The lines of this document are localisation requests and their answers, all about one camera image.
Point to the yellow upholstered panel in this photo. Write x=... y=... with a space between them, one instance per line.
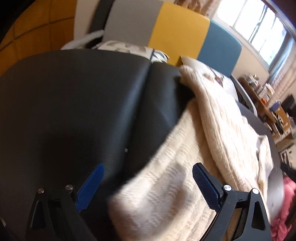
x=178 y=34

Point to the cream knit sweater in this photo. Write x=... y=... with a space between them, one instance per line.
x=208 y=139

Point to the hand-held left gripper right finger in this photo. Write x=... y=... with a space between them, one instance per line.
x=205 y=187

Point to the pink cloth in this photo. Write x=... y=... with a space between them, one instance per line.
x=286 y=208

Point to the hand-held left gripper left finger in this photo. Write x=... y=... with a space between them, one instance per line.
x=90 y=185

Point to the beige curtain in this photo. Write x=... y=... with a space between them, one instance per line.
x=198 y=7

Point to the window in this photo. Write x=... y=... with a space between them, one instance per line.
x=261 y=25

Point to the black upright panel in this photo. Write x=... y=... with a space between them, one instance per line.
x=100 y=16

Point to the beige printed pillow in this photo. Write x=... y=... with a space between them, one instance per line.
x=124 y=47

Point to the grey chair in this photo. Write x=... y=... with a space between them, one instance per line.
x=247 y=97

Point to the blue upholstered panel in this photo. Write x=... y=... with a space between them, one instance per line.
x=217 y=51

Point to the cluttered wooden shelf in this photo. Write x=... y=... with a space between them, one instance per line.
x=266 y=102

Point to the white printed pillow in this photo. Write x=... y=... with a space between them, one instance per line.
x=219 y=76

